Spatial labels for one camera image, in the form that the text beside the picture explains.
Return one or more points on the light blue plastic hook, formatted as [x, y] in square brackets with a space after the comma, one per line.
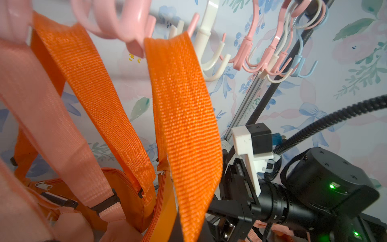
[317, 20]

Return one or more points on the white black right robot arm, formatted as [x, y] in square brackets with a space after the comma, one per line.
[317, 195]

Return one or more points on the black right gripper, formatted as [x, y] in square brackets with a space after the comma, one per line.
[235, 210]

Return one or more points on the black metal garment rack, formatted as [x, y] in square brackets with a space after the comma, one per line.
[305, 36]

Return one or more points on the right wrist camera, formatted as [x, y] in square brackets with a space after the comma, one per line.
[254, 143]

